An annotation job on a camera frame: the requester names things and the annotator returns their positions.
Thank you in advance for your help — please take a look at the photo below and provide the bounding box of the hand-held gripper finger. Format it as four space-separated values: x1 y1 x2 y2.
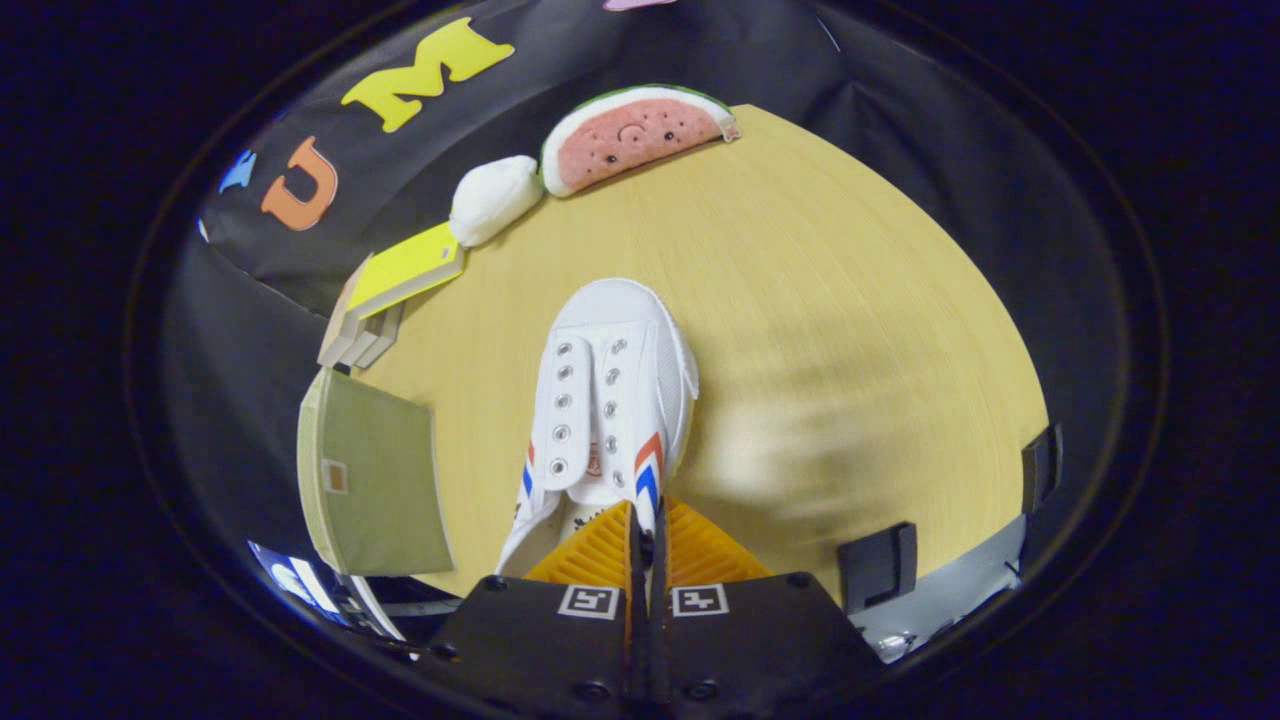
415 500 649 720
648 497 887 720

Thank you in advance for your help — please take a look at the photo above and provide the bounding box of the white canvas shoe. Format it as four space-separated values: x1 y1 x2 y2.
495 278 699 579

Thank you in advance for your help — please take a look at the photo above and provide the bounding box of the green fabric storage box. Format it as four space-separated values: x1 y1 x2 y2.
297 367 456 578

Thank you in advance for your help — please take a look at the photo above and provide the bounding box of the black table clamp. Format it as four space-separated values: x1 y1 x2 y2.
838 522 918 613
1020 424 1063 515

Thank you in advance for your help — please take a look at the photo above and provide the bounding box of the lit computer screen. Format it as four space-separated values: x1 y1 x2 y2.
250 543 343 629

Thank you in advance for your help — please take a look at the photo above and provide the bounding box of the pale paperback book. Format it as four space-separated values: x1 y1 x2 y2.
358 302 404 369
342 308 391 369

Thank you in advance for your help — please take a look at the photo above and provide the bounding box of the beige book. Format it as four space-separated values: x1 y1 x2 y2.
318 262 376 367

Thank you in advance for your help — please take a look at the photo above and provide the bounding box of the yellow book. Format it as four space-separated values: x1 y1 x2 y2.
345 222 466 321

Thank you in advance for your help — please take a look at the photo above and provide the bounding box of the white plush toy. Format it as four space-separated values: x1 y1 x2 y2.
449 155 546 248

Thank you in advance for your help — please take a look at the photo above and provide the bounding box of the watermelon slice plush toy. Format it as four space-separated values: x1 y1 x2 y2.
540 84 741 198

